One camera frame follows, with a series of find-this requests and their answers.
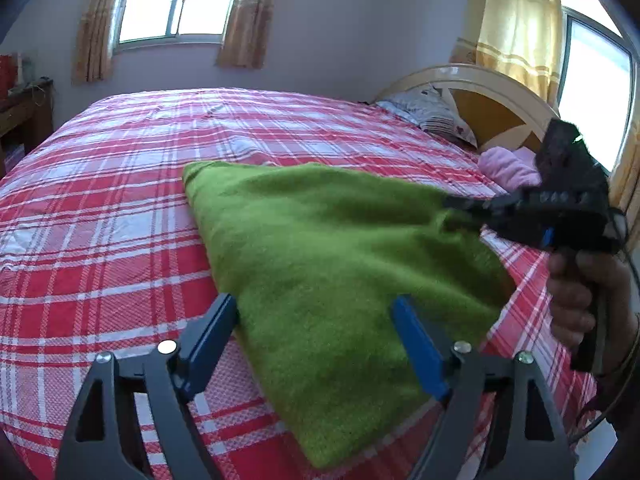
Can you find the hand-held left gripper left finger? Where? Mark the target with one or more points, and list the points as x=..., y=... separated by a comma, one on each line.
x=207, y=345

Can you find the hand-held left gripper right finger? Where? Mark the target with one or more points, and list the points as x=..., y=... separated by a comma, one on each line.
x=417, y=350

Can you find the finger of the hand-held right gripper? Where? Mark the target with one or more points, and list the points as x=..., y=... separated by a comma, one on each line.
x=470, y=205

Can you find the green fleece cloth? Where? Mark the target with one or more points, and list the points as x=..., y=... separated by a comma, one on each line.
x=325, y=270

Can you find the person's right forearm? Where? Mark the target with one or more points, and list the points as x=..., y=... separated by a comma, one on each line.
x=625, y=395

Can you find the person's right hand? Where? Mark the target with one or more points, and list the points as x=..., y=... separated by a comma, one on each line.
x=570, y=295

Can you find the pink cloth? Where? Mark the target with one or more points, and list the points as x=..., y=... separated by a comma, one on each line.
x=510, y=167

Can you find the cream and orange headboard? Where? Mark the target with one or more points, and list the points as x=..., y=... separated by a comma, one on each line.
x=500, y=110

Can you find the patterned white pillow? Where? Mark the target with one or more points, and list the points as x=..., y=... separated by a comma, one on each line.
x=435, y=110

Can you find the window with yellow curtain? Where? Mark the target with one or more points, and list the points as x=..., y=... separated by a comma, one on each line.
x=595, y=85

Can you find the bed with red plaid sheet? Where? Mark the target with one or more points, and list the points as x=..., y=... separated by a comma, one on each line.
x=100, y=210

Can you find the yellow curtain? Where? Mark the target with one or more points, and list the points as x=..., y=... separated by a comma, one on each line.
x=520, y=20

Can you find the brown wooden desk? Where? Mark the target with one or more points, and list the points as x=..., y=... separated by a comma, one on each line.
x=25, y=125

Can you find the beige curtain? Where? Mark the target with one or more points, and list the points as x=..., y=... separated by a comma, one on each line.
x=247, y=15
x=97, y=25

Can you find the red bag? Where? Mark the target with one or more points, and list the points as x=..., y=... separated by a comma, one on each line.
x=9, y=75

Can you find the window with beige curtains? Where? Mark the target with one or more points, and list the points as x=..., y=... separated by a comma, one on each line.
x=175, y=0

